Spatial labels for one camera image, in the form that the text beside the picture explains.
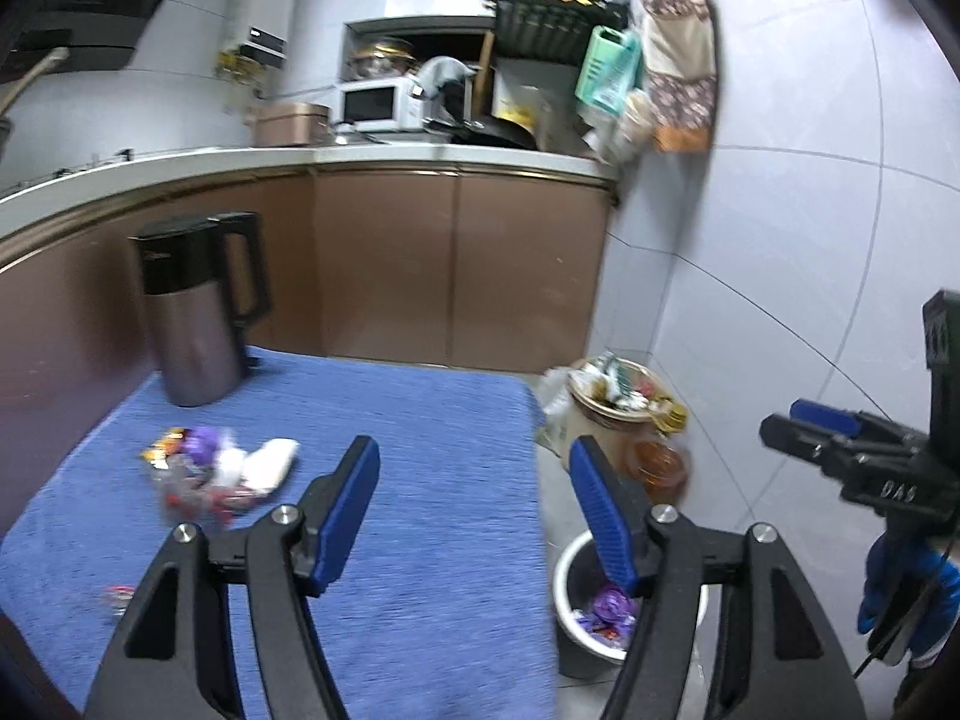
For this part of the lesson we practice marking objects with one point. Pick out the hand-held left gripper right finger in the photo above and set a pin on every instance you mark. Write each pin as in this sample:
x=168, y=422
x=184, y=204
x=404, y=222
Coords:
x=604, y=510

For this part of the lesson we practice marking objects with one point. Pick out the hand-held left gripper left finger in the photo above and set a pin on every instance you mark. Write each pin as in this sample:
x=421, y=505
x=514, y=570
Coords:
x=349, y=510

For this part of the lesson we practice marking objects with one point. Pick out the white microwave oven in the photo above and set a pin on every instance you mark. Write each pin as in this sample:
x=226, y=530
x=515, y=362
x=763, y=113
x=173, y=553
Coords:
x=371, y=103

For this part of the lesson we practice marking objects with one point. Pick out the black frying pan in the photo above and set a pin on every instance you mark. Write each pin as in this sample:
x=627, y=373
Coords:
x=495, y=135

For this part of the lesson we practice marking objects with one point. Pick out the purple snack wrapper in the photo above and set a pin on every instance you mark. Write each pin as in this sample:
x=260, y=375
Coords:
x=202, y=442

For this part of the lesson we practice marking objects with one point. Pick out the white water heater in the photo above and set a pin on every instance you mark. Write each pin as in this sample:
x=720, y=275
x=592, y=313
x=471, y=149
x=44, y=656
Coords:
x=262, y=45

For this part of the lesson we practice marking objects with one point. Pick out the mixed packaging waste heap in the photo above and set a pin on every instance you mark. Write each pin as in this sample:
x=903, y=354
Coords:
x=619, y=386

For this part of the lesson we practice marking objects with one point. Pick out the cooking oil bottle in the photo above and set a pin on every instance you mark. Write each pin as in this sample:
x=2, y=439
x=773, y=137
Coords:
x=660, y=465

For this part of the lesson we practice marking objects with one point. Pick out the black dish rack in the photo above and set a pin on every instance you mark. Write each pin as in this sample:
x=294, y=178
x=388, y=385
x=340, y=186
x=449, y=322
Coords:
x=555, y=22

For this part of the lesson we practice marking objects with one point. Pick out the floral apron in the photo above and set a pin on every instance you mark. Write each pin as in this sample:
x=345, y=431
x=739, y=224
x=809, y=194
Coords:
x=682, y=52

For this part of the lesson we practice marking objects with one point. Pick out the brown full waste bin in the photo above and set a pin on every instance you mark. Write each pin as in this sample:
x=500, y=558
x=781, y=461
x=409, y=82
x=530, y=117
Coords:
x=600, y=427

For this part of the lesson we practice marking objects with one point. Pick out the black range hood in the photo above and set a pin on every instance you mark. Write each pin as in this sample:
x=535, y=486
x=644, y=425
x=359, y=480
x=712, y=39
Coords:
x=75, y=7

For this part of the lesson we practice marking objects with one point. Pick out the colourful wrapper heap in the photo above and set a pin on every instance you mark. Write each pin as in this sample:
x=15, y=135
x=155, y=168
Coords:
x=604, y=634

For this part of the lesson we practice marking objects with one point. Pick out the grey cloth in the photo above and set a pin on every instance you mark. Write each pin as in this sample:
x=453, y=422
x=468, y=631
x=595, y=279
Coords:
x=442, y=75

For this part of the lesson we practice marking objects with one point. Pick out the yellow bottle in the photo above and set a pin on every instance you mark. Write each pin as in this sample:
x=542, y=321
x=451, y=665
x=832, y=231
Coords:
x=517, y=109

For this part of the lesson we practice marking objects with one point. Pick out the white kitchen countertop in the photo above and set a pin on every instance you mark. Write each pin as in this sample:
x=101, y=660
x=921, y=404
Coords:
x=225, y=165

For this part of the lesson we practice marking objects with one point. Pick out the purple foil wrapper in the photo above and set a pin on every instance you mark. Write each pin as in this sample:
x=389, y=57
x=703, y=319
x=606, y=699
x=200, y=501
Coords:
x=611, y=604

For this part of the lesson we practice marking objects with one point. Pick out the white plastic bag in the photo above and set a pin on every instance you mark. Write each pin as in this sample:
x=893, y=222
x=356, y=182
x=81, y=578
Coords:
x=551, y=405

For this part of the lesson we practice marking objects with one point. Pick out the grey black electric kettle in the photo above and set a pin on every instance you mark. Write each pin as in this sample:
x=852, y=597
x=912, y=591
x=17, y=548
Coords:
x=195, y=330

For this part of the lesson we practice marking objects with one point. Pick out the hanging plastic bags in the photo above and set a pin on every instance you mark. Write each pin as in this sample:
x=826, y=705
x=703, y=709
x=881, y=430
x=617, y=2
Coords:
x=622, y=131

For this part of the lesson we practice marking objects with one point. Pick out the white tissue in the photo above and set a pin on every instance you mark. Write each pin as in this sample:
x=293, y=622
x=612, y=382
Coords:
x=270, y=461

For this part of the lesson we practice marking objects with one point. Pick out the long brown cabinet front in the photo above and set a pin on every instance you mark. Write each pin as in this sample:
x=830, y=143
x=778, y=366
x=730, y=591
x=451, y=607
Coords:
x=75, y=315

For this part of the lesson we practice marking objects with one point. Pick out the person's right hand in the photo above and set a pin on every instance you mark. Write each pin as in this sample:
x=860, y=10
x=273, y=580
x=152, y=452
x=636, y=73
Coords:
x=892, y=585

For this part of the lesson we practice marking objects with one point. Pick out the brown cabinet door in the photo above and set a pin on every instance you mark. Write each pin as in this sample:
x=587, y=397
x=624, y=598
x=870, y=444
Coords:
x=525, y=277
x=386, y=270

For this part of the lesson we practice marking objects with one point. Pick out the black countertop appliance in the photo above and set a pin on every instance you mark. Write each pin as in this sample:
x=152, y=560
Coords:
x=456, y=101

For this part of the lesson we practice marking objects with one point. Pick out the grey waste bin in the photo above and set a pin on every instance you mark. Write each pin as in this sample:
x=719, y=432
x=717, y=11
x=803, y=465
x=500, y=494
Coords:
x=574, y=577

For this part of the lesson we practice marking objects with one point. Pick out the small red wrapper scrap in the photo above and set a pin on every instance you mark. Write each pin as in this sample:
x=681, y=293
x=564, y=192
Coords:
x=118, y=594

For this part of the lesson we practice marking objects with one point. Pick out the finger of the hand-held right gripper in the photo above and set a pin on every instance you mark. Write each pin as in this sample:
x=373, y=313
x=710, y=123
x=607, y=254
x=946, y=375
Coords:
x=799, y=444
x=825, y=414

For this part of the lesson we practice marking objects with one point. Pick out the blue towel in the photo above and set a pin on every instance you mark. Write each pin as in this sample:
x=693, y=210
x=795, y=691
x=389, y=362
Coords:
x=450, y=465

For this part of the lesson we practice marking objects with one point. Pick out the pot with gold lid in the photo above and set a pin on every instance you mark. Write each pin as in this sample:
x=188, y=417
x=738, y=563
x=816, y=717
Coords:
x=382, y=60

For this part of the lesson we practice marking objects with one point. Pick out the orange snack wrapper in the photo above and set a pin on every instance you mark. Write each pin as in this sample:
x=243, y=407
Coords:
x=161, y=452

